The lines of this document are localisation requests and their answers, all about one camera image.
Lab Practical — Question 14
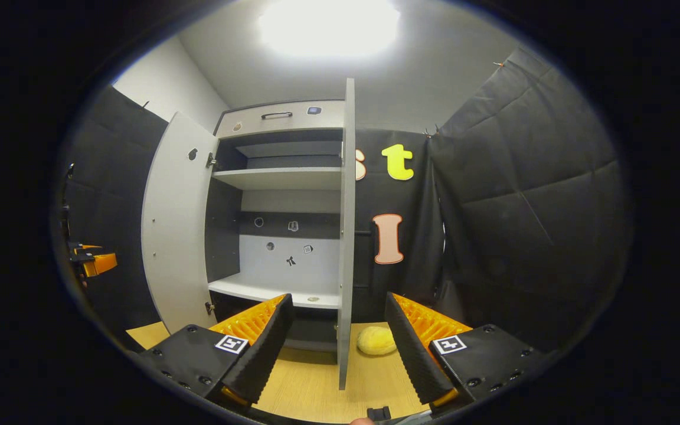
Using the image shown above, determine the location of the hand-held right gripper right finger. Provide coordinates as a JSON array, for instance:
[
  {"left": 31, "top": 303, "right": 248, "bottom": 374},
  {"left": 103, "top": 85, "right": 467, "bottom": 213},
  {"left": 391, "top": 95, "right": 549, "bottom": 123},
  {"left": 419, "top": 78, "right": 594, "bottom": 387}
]
[{"left": 384, "top": 292, "right": 544, "bottom": 414}]

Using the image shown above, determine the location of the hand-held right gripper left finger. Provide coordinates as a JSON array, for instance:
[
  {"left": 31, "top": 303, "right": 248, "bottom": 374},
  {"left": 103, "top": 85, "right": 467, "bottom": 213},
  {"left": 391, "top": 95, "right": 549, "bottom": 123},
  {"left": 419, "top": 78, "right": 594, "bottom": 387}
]
[{"left": 133, "top": 293, "right": 295, "bottom": 414}]

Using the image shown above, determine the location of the checker-sticker grey cabinet door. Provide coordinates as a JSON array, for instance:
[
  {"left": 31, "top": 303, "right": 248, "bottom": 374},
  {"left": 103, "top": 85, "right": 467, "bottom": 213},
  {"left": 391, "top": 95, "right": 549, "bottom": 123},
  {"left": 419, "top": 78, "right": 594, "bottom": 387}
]
[{"left": 141, "top": 111, "right": 220, "bottom": 335}]

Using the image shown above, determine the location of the grey double-door shoe cabinet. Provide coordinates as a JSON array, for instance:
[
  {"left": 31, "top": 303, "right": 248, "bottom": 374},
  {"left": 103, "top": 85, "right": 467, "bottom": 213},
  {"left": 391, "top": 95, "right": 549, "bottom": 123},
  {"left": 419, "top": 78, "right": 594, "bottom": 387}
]
[{"left": 204, "top": 99, "right": 346, "bottom": 355}]

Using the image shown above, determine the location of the cube-sticker grey cabinet door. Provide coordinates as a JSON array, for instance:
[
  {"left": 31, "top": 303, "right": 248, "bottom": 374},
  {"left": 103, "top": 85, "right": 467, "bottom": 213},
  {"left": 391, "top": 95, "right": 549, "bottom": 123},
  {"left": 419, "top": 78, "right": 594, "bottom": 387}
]
[{"left": 337, "top": 78, "right": 357, "bottom": 391}]

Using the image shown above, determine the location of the white cabinet shelf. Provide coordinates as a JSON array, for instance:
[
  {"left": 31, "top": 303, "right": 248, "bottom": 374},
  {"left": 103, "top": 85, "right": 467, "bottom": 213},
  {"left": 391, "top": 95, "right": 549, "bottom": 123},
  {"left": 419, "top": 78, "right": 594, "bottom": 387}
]
[
  {"left": 208, "top": 273, "right": 341, "bottom": 309},
  {"left": 213, "top": 167, "right": 342, "bottom": 191}
]

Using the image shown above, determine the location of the grey cabinet shelf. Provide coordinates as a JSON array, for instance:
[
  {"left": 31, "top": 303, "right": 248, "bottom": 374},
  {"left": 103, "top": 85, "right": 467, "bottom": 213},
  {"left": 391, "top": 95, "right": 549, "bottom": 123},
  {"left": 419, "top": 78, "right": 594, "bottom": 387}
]
[{"left": 235, "top": 140, "right": 342, "bottom": 159}]

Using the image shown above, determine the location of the grey cabinet drawer front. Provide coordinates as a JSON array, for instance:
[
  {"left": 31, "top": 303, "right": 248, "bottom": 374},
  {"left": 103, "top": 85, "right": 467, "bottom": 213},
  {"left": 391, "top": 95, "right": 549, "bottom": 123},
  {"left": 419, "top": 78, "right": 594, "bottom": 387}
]
[{"left": 216, "top": 100, "right": 346, "bottom": 139}]

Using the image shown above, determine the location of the black backdrop cloth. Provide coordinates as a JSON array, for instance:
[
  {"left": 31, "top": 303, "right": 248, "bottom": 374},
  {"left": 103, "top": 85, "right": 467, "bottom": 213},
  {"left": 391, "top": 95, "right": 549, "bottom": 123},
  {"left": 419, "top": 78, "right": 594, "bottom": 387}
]
[{"left": 57, "top": 47, "right": 633, "bottom": 355}]

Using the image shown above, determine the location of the ceiling light panel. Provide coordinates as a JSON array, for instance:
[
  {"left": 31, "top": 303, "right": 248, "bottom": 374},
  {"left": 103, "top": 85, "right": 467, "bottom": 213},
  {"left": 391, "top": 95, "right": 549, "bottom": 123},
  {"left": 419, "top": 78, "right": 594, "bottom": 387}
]
[{"left": 257, "top": 0, "right": 401, "bottom": 58}]

